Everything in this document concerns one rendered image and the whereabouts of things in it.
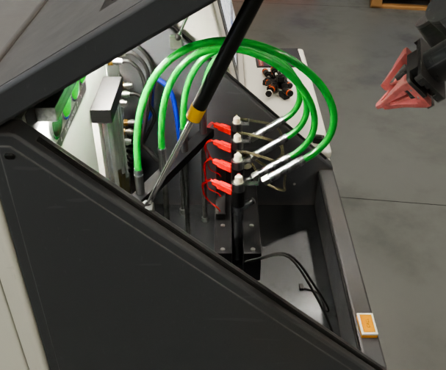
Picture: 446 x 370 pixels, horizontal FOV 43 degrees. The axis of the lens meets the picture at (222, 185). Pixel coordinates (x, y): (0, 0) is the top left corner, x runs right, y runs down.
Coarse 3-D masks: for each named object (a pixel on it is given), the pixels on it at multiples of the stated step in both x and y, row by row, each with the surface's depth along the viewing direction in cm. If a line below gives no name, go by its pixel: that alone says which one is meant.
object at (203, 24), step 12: (204, 12) 129; (216, 12) 134; (180, 24) 131; (192, 24) 131; (204, 24) 131; (216, 24) 131; (192, 36) 133; (204, 36) 133; (216, 36) 133; (240, 60) 182; (240, 72) 172
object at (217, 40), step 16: (192, 48) 97; (256, 48) 97; (272, 48) 97; (160, 64) 99; (304, 64) 99; (320, 80) 100; (144, 96) 102; (336, 112) 104; (336, 128) 106; (320, 144) 108
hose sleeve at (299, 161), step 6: (300, 156) 110; (294, 162) 110; (300, 162) 110; (282, 168) 111; (288, 168) 111; (294, 168) 111; (270, 174) 112; (276, 174) 112; (282, 174) 112; (270, 180) 113
